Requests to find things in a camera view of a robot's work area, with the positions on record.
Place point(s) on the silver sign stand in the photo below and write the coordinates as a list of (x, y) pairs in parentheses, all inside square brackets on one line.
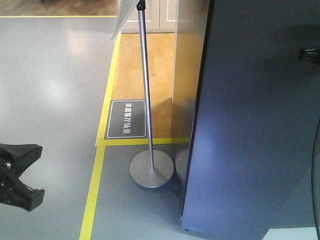
[(150, 169)]

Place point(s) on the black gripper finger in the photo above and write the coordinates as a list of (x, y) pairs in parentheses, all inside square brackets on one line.
[(312, 55), (17, 158), (15, 193)]

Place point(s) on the black floor label sign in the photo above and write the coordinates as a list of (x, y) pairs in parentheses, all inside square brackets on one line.
[(127, 119)]

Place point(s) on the white double door wardrobe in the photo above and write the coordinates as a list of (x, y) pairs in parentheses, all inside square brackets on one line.
[(160, 17)]

